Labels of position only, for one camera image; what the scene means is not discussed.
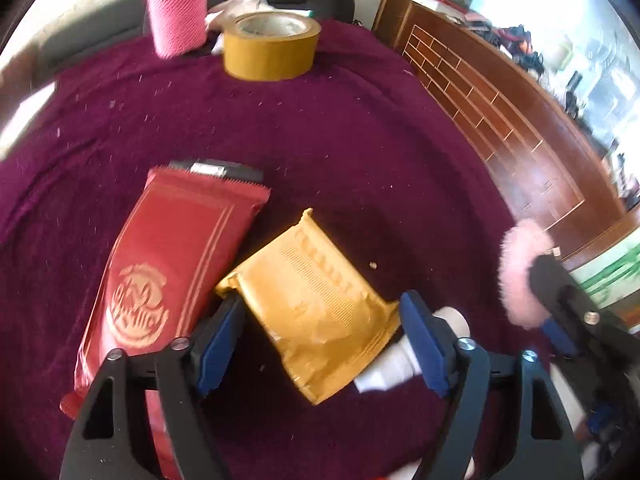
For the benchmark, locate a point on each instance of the pink fluffy ball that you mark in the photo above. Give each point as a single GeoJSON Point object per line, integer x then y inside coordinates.
{"type": "Point", "coordinates": [517, 270]}

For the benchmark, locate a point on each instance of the green printed panel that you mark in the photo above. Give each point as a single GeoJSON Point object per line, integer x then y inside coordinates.
{"type": "Point", "coordinates": [610, 280]}

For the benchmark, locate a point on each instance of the yellow tape roll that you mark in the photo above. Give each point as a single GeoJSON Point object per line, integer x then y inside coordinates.
{"type": "Point", "coordinates": [270, 55]}

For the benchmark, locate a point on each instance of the maroon table cloth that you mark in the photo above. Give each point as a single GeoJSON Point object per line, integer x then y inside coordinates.
{"type": "Point", "coordinates": [350, 160]}

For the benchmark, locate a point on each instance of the yellow snack packet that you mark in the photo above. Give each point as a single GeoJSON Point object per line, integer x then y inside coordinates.
{"type": "Point", "coordinates": [310, 300]}

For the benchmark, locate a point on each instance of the white crumpled tissue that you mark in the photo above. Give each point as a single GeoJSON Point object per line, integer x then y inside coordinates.
{"type": "Point", "coordinates": [250, 0]}

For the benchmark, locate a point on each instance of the flat white box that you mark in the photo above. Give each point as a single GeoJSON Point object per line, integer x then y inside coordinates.
{"type": "Point", "coordinates": [435, 2]}

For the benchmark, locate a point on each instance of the bottle with pink knitted sleeve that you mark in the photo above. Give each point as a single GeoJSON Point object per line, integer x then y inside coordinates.
{"type": "Point", "coordinates": [177, 15]}

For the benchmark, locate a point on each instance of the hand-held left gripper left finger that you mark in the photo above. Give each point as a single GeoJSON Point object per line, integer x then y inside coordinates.
{"type": "Point", "coordinates": [220, 350]}

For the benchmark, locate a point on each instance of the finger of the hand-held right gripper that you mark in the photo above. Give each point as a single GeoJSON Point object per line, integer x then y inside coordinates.
{"type": "Point", "coordinates": [562, 337]}
{"type": "Point", "coordinates": [565, 290]}

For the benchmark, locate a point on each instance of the red snack packet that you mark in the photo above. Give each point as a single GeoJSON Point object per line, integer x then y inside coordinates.
{"type": "Point", "coordinates": [170, 250]}

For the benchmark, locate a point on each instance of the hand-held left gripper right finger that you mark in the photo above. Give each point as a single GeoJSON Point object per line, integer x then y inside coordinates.
{"type": "Point", "coordinates": [425, 345]}

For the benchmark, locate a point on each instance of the white plastic bottle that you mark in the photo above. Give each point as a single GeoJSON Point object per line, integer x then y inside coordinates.
{"type": "Point", "coordinates": [395, 365]}

